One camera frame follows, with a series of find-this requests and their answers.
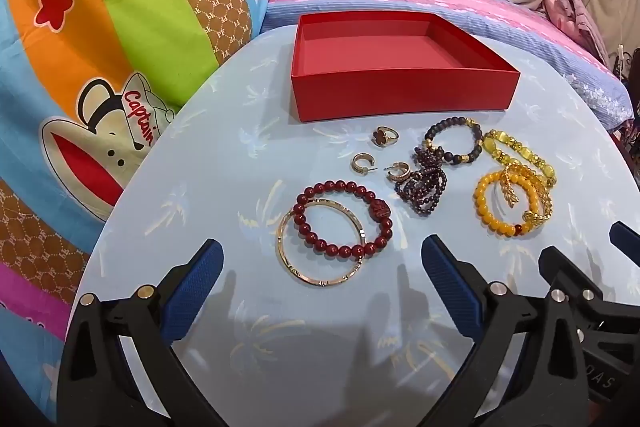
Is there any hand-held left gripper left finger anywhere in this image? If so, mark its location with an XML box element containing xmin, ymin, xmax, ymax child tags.
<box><xmin>56</xmin><ymin>238</ymin><xmax>226</xmax><ymax>427</ymax></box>

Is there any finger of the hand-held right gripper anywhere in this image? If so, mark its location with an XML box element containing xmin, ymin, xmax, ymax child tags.
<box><xmin>538</xmin><ymin>245</ymin><xmax>607</xmax><ymax>300</ymax></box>
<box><xmin>608</xmin><ymin>220</ymin><xmax>640</xmax><ymax>269</ymax></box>

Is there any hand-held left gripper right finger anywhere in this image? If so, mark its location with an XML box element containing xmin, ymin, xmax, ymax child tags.
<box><xmin>421</xmin><ymin>235</ymin><xmax>592</xmax><ymax>427</ymax></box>

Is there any gold chain leaf bracelet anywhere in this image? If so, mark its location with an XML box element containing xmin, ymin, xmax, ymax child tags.
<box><xmin>499</xmin><ymin>161</ymin><xmax>555</xmax><ymax>221</ymax></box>

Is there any amber yellow bead bracelet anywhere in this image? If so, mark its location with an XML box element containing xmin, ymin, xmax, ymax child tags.
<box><xmin>473</xmin><ymin>169</ymin><xmax>544</xmax><ymax>236</ymax></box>

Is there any garnet multi-strand bead bracelet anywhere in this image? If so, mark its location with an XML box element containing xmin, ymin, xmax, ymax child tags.
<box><xmin>397</xmin><ymin>145</ymin><xmax>450</xmax><ymax>218</ymax></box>

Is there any red bead bracelet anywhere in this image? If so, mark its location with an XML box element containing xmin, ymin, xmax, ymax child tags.
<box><xmin>290</xmin><ymin>179</ymin><xmax>394</xmax><ymax>258</ymax></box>

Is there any gold bangle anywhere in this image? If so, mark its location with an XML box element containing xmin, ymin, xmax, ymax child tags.
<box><xmin>276</xmin><ymin>199</ymin><xmax>369</xmax><ymax>288</ymax></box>

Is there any yellow cat-eye bead bracelet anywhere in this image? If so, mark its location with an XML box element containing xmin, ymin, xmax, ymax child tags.
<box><xmin>482</xmin><ymin>130</ymin><xmax>558</xmax><ymax>188</ymax></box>

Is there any dark bead bracelet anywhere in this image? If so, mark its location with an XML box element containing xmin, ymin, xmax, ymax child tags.
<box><xmin>423</xmin><ymin>116</ymin><xmax>485</xmax><ymax>167</ymax></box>

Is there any gold ring with dark flower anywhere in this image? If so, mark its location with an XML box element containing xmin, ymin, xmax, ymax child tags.
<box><xmin>371</xmin><ymin>125</ymin><xmax>400</xmax><ymax>148</ymax></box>

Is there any red cardboard box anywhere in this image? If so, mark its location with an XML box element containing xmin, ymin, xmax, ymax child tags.
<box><xmin>290</xmin><ymin>12</ymin><xmax>522</xmax><ymax>124</ymax></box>

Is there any gold hoop earring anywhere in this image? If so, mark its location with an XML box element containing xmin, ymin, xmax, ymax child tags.
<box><xmin>383</xmin><ymin>161</ymin><xmax>412</xmax><ymax>183</ymax></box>
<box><xmin>351</xmin><ymin>152</ymin><xmax>374</xmax><ymax>177</ymax></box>

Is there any dark metal chair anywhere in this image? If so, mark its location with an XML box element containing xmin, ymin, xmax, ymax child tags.
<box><xmin>611</xmin><ymin>43</ymin><xmax>640</xmax><ymax>84</ymax></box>

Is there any pink crumpled cloth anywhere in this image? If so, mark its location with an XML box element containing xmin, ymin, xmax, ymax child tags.
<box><xmin>544</xmin><ymin>0</ymin><xmax>612</xmax><ymax>68</ymax></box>

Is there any colourful cartoon printed quilt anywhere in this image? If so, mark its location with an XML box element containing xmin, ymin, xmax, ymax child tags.
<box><xmin>0</xmin><ymin>0</ymin><xmax>274</xmax><ymax>360</ymax></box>

